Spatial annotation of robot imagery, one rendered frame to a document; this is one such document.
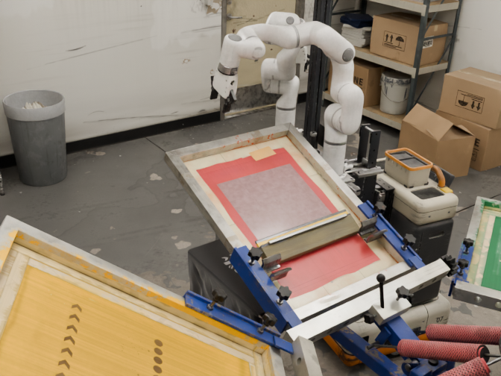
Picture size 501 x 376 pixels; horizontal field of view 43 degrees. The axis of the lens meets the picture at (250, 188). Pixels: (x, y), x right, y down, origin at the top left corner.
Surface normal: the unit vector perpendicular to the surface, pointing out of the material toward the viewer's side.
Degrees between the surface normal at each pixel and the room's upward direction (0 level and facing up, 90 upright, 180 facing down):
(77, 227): 0
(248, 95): 90
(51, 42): 90
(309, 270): 21
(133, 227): 0
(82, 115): 90
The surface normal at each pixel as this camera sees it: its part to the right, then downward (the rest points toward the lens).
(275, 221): 0.25, -0.69
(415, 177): 0.42, 0.46
